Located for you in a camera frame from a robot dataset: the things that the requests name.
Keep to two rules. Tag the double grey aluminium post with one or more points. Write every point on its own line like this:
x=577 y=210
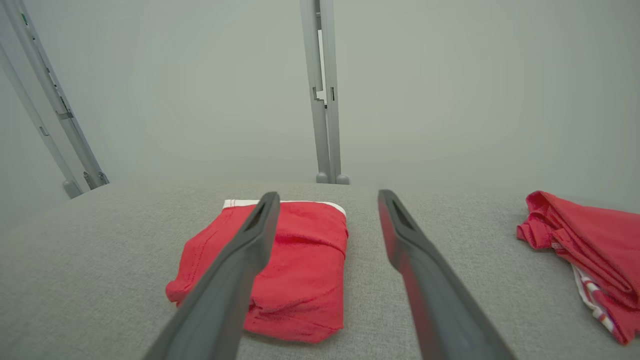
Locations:
x=324 y=150

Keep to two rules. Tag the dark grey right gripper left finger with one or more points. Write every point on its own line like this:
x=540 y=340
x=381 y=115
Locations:
x=235 y=280

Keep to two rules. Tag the grey aluminium post curved feet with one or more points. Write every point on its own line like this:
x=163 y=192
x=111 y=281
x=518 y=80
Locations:
x=65 y=116

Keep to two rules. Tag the grey fabric sofa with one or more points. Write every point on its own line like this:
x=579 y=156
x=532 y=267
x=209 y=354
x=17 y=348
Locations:
x=75 y=260

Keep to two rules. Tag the red jersey with striped trim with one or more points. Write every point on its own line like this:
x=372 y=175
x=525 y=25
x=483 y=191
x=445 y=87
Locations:
x=600 y=240

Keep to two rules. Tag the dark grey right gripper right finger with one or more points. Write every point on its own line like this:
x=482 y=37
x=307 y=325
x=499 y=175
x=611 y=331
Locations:
x=430 y=290

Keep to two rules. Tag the red shorts with white band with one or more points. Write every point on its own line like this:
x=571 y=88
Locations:
x=310 y=260

